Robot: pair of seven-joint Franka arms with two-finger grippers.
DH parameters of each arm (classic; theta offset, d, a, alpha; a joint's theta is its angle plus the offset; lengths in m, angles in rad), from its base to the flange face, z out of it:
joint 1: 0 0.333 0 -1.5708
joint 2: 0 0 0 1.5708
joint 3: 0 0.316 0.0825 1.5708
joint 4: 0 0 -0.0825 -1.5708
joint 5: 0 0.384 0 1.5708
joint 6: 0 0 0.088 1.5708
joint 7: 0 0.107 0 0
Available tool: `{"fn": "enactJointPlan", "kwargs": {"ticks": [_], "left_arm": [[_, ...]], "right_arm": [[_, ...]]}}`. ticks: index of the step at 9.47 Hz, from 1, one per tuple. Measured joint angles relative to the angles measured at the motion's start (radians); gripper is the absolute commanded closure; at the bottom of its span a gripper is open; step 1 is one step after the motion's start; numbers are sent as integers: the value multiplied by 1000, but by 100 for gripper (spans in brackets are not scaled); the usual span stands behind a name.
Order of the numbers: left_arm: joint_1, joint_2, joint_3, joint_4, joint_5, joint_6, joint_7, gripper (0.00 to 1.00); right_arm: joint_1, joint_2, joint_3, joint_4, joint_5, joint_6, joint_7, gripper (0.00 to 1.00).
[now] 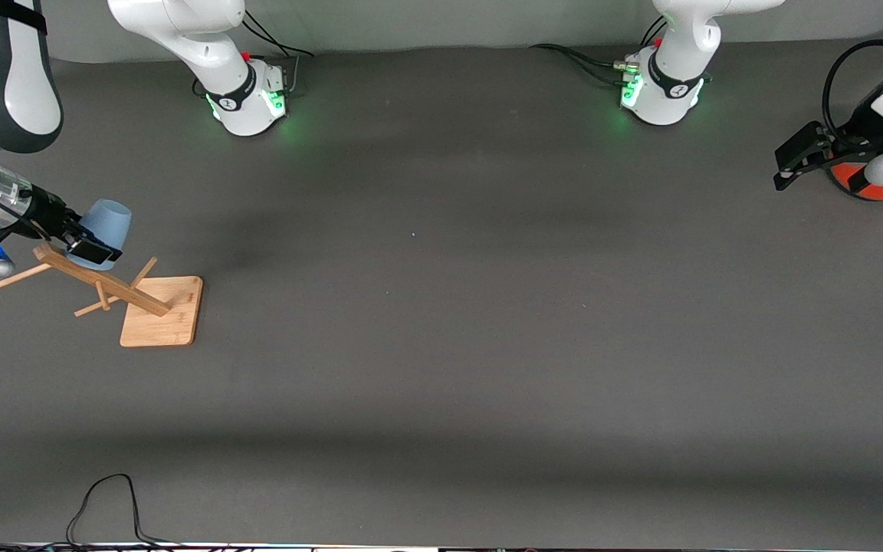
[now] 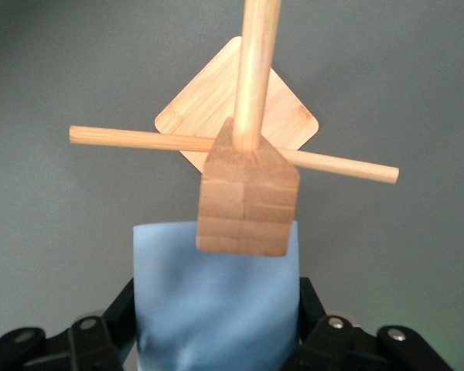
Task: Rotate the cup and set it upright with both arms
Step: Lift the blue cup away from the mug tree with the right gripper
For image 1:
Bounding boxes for light blue plastic cup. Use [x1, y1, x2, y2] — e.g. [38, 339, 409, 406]
[66, 199, 133, 271]

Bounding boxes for wooden cup rack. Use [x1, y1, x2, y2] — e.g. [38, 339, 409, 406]
[0, 244, 204, 348]

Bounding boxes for dark grey table mat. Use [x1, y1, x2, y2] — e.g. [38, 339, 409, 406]
[0, 27, 883, 549]

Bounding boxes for thin black floor cable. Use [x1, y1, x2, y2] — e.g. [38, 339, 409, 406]
[66, 473, 182, 548]

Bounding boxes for black left arm base cables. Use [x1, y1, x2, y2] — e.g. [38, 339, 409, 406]
[528, 14, 668, 87]

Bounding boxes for black arm base cables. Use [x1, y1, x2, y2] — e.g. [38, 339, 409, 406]
[528, 14, 668, 87]
[241, 11, 314, 99]

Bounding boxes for black right arm base cables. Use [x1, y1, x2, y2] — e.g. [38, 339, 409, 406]
[241, 11, 314, 99]

